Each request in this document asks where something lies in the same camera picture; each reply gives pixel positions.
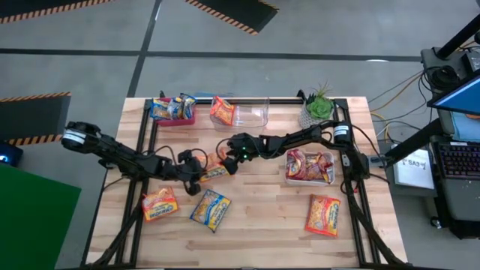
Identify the black keyboard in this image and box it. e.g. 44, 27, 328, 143
436, 140, 480, 181

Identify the computer monitor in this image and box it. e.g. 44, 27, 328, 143
426, 73, 480, 117

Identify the black stand pole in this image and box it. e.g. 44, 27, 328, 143
434, 13, 480, 61

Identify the white plastic bin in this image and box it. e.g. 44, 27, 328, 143
283, 148, 336, 188

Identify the grey equipment cart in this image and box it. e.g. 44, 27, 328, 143
419, 46, 480, 113

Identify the hazard-striped black floor mat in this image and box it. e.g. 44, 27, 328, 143
0, 0, 116, 25
0, 91, 72, 147
182, 0, 281, 37

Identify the coiled black cable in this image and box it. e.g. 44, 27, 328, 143
426, 64, 461, 93

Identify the dark workstation desk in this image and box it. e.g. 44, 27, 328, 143
385, 133, 480, 241

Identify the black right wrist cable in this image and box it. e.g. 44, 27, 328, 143
214, 136, 236, 161

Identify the green floor panel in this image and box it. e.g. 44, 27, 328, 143
0, 162, 83, 270

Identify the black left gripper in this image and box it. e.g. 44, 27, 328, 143
172, 148, 208, 197

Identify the clear plastic bin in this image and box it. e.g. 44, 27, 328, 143
208, 95, 271, 136

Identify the grey metal block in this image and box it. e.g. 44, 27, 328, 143
369, 154, 388, 168

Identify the black computer with blue light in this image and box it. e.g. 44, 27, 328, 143
0, 140, 24, 168

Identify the blue Maruchan ramen pack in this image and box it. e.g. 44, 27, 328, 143
189, 188, 233, 233
151, 97, 172, 121
167, 96, 184, 120
180, 93, 198, 120

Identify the succulent plant in patterned pot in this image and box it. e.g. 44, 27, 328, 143
298, 81, 335, 130

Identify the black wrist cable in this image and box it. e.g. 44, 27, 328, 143
214, 136, 236, 161
149, 144, 209, 166

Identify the white paper sheet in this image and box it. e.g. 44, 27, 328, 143
391, 148, 437, 191

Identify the red plastic bin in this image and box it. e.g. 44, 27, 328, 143
151, 96, 197, 128

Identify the orange Maruchan ramen pack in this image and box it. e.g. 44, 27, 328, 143
196, 151, 231, 184
208, 95, 236, 127
304, 193, 342, 238
141, 186, 180, 223

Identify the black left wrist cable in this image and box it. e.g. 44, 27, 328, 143
149, 144, 209, 166

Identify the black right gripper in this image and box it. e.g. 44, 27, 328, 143
216, 131, 262, 176

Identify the blue cloth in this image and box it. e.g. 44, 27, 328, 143
448, 110, 480, 143

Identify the yellow cable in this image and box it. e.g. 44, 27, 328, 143
369, 73, 427, 113

